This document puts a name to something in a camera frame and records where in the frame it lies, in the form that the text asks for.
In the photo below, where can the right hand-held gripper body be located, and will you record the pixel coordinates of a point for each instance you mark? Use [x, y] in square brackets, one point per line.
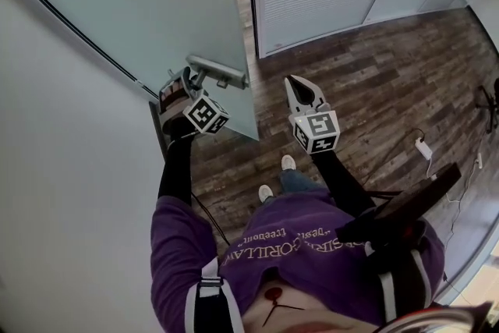
[317, 132]

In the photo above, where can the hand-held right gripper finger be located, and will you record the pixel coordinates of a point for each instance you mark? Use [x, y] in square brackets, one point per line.
[313, 99]
[291, 99]

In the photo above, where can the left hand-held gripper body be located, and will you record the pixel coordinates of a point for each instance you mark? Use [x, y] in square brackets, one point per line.
[206, 115]

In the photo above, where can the frosted glass door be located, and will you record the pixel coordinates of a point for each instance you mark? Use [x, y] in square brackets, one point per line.
[136, 4]

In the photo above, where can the person's right forearm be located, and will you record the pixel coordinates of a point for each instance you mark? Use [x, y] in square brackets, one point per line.
[339, 183]

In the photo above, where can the person's left forearm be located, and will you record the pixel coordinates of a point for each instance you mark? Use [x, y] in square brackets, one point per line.
[175, 167]

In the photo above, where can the person's left hand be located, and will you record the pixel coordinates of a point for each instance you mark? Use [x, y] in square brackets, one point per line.
[173, 91]

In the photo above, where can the person's right white shoe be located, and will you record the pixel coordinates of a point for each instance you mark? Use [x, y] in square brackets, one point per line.
[288, 162]

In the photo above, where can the person's white shoe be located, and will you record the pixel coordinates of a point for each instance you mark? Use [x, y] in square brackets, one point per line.
[288, 162]
[265, 193]

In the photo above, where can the person's blue jeans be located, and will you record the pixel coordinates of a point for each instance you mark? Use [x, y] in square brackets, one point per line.
[300, 181]

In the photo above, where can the person's left white shoe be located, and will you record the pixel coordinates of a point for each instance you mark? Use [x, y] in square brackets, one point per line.
[265, 193]

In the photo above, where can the black chest-mounted device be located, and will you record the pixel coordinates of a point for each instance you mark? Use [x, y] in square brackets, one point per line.
[413, 202]

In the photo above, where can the person's purple shirt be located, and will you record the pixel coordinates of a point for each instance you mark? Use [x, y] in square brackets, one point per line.
[280, 253]

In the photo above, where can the small white power strip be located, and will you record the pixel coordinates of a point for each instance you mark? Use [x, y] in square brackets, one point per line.
[480, 160]

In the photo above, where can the head-worn camera mount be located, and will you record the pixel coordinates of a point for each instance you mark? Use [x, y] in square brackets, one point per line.
[436, 321]

